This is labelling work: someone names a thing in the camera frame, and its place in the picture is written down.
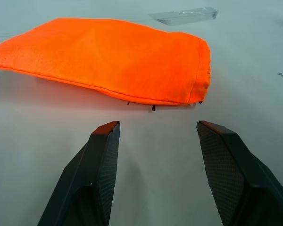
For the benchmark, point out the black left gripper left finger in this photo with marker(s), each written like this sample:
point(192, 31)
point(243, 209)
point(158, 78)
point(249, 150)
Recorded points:
point(94, 174)

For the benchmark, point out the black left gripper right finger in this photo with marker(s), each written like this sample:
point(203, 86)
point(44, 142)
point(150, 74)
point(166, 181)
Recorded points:
point(231, 174)

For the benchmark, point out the clear plastic packet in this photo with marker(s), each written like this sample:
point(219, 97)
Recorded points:
point(184, 15)

